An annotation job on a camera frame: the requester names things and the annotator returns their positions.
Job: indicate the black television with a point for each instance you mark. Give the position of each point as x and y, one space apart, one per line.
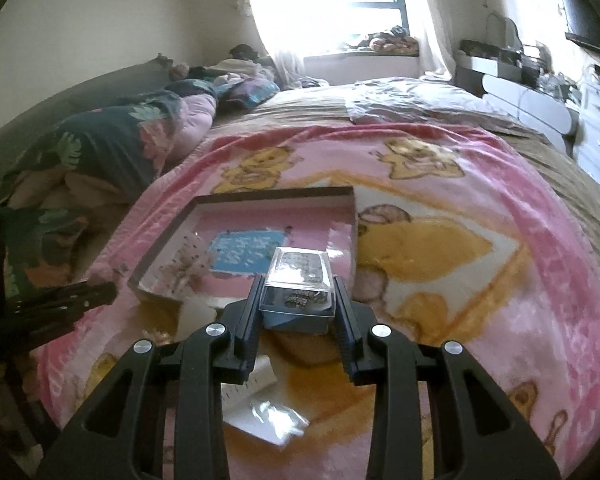
590 15

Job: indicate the vanity mirror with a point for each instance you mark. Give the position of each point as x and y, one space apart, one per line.
502 30

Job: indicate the clear jewelry box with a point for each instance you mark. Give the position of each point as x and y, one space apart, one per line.
300 270

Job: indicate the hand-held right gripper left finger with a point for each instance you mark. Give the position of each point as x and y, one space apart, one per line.
247 330

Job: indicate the clutter on window sill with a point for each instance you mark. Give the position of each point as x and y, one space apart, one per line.
385 42

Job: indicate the pink bear printed blanket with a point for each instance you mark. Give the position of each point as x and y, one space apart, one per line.
430 310

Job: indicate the white crumpled cloth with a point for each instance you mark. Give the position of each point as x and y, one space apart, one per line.
405 100

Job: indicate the white sheer curtain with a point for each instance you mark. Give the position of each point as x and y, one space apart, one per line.
280 45
430 25

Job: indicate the blue printed card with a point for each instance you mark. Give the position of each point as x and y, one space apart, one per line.
240 252

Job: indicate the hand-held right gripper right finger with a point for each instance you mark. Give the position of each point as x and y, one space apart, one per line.
344 332

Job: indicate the pale flower hair accessory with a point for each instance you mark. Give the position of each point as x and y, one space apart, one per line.
190 267

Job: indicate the white earring card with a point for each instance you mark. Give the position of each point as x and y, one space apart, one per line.
252 385

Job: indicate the white fabric hair accessory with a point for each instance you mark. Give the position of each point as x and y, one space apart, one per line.
195 315

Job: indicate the dark floral duvet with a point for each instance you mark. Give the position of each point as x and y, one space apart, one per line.
105 145

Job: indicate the clear plastic bag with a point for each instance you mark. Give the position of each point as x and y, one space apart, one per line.
275 420

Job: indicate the dark tray box pink inside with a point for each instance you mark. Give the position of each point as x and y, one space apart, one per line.
290 220

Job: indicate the pile of clothes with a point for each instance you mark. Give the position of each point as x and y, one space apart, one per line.
220 70

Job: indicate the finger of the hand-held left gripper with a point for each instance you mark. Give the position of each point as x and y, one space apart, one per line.
87 294
40 330

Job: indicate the white and grey vanity table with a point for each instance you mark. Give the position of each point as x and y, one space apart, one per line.
520 95

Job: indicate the grey padded headboard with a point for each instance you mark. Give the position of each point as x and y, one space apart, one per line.
55 100

